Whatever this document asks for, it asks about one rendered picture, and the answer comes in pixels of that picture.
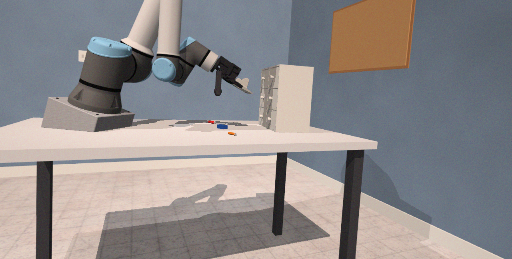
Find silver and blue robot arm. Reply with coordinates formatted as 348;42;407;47
68;0;218;114

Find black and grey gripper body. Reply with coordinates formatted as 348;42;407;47
210;56;241;84

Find beige chest of drawers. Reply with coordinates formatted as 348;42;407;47
258;64;314;133

